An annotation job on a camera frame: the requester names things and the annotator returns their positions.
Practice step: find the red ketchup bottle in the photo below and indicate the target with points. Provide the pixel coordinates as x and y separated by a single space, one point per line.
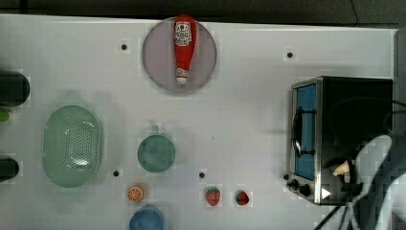
184 38

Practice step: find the dark red toy strawberry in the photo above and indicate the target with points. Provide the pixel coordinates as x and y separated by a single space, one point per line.
242 198

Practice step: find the black toaster oven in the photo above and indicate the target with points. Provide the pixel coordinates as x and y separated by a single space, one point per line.
332 118

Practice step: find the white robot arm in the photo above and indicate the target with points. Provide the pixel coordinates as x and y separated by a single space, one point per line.
380 165

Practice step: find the grey round plate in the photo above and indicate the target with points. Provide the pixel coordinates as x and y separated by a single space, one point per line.
159 57

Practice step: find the green oval colander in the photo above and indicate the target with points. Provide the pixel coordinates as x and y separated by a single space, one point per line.
71 146

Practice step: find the black cylindrical cup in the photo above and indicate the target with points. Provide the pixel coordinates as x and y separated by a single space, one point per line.
9 169

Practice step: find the blue plastic cup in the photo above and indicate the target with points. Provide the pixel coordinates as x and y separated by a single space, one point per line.
147 218

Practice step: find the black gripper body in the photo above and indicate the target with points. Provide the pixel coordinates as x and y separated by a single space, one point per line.
353 187

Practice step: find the toy orange slice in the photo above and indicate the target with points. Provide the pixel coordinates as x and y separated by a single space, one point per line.
136 193

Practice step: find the peeled toy banana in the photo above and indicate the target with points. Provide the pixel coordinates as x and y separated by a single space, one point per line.
341 169

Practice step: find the green plastic mug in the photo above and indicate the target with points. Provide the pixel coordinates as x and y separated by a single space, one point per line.
156 153

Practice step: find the black round pan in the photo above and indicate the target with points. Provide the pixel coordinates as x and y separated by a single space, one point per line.
14 88

